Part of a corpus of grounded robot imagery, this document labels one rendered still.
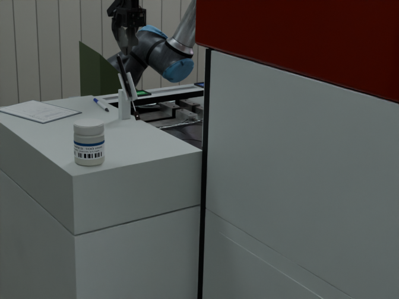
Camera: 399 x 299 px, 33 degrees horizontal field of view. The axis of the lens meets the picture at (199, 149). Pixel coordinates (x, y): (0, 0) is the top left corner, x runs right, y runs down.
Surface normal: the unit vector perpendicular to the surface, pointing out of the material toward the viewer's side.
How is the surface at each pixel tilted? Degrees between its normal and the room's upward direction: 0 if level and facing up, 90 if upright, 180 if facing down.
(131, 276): 90
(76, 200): 90
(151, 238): 90
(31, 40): 90
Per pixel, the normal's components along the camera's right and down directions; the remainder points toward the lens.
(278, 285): -0.82, 0.16
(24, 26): 0.43, 0.30
